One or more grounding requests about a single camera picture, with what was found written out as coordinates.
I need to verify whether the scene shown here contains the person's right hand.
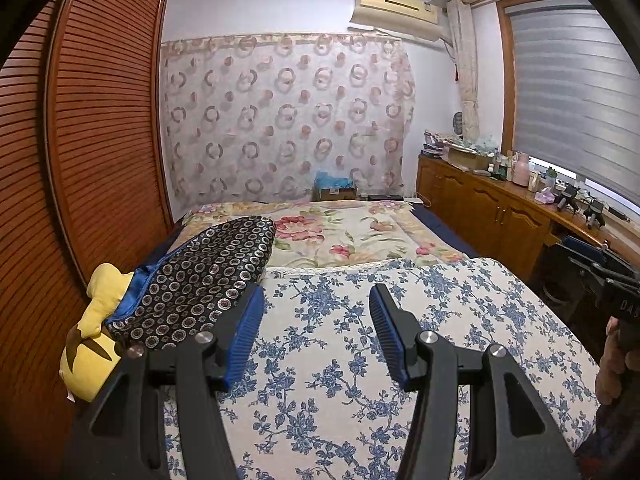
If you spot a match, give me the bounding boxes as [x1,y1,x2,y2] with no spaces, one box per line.
[595,317,640,406]

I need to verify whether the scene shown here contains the circle-patterned sheer curtain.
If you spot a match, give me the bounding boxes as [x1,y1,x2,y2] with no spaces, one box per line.
[160,32,417,206]

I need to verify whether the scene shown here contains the tied floral curtain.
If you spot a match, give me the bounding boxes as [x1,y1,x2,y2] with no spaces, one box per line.
[446,0,482,143]

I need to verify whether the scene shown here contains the grey waste bin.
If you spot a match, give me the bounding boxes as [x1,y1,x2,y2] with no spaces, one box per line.
[542,280,588,323]

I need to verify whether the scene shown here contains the person's right forearm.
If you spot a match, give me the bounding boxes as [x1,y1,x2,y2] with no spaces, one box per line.
[575,400,640,467]

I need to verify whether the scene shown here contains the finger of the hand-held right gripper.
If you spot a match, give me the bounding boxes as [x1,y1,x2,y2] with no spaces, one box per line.
[569,256,607,287]
[559,236,609,262]

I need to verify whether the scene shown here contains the pile of papers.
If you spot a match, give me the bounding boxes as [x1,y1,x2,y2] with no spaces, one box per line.
[422,130,501,171]

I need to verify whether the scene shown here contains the wooden louvered wardrobe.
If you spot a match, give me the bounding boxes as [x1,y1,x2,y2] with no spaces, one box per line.
[0,0,173,480]

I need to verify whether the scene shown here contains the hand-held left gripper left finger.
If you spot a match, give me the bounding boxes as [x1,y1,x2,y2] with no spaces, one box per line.
[70,284,266,480]

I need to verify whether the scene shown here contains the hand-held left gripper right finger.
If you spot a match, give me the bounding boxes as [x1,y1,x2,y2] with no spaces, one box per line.
[369,282,583,480]

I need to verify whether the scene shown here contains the blue floral white cloth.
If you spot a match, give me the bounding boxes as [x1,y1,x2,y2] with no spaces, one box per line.
[160,256,601,480]

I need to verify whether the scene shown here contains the grey window blind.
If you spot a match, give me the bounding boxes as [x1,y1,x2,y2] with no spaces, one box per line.
[505,0,640,201]

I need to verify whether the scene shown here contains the wooden sideboard cabinet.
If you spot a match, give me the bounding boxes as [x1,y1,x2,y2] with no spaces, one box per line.
[416,154,640,286]

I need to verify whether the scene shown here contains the cardboard box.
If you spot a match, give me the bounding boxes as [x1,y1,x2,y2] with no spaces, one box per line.
[313,186,358,202]

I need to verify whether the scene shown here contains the navy patterned pajama top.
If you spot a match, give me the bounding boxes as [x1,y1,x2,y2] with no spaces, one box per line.
[102,216,277,351]

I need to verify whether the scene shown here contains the yellow plush toy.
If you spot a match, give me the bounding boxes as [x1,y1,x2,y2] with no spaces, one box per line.
[60,262,136,403]

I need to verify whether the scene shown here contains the beige air conditioner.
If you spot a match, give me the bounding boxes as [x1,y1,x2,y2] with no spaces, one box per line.
[348,0,443,43]

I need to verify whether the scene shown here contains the floral bedspread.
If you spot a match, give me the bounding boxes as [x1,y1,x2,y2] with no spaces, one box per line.
[180,200,471,268]

